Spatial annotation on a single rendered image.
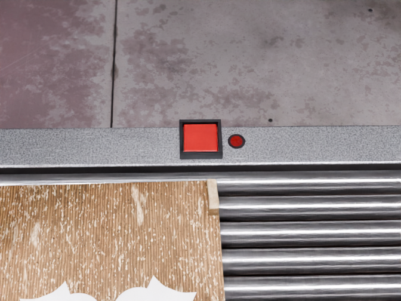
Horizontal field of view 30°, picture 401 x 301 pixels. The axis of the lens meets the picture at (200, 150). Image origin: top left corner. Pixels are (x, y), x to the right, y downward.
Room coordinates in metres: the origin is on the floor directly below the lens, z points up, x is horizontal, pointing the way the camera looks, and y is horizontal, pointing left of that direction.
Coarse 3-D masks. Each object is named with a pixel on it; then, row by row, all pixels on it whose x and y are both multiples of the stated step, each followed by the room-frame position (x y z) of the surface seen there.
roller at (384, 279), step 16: (224, 288) 0.47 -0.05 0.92; (240, 288) 0.48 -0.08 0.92; (256, 288) 0.48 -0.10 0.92; (272, 288) 0.48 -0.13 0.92; (288, 288) 0.48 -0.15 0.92; (304, 288) 0.48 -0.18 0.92; (320, 288) 0.48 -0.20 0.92; (336, 288) 0.49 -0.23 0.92; (352, 288) 0.49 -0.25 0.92; (368, 288) 0.49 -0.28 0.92; (384, 288) 0.49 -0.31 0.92; (400, 288) 0.49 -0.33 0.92
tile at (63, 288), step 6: (60, 288) 0.45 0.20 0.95; (66, 288) 0.45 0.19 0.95; (48, 294) 0.44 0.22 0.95; (54, 294) 0.44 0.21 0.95; (60, 294) 0.44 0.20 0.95; (66, 294) 0.44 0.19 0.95; (72, 294) 0.44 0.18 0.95; (78, 294) 0.44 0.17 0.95; (84, 294) 0.44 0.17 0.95; (24, 300) 0.43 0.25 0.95; (30, 300) 0.43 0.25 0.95; (36, 300) 0.43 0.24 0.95; (42, 300) 0.43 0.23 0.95; (48, 300) 0.43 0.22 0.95; (54, 300) 0.43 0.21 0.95; (60, 300) 0.43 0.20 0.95; (66, 300) 0.43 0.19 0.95; (72, 300) 0.43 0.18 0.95; (78, 300) 0.43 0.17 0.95; (84, 300) 0.43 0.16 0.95; (90, 300) 0.43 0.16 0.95; (96, 300) 0.43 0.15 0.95
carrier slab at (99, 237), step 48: (0, 192) 0.62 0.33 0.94; (48, 192) 0.62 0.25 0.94; (96, 192) 0.63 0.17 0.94; (144, 192) 0.63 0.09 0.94; (192, 192) 0.64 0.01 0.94; (0, 240) 0.53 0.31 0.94; (48, 240) 0.53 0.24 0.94; (96, 240) 0.54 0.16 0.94; (144, 240) 0.54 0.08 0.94; (192, 240) 0.55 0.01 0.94; (0, 288) 0.45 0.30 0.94; (48, 288) 0.45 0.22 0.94; (96, 288) 0.46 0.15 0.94; (192, 288) 0.46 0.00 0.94
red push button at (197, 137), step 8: (184, 128) 0.77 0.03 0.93; (192, 128) 0.77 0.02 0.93; (200, 128) 0.78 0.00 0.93; (208, 128) 0.78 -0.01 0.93; (216, 128) 0.78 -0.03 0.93; (184, 136) 0.76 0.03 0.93; (192, 136) 0.76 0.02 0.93; (200, 136) 0.76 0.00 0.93; (208, 136) 0.76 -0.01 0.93; (216, 136) 0.76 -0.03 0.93; (184, 144) 0.74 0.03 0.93; (192, 144) 0.74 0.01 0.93; (200, 144) 0.74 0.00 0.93; (208, 144) 0.74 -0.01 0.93; (216, 144) 0.74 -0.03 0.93
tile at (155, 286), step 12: (132, 288) 0.45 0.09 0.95; (144, 288) 0.46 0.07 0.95; (156, 288) 0.46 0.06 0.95; (168, 288) 0.46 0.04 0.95; (120, 300) 0.43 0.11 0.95; (132, 300) 0.43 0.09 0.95; (144, 300) 0.44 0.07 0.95; (156, 300) 0.44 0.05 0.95; (168, 300) 0.44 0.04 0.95; (180, 300) 0.44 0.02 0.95; (192, 300) 0.44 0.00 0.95
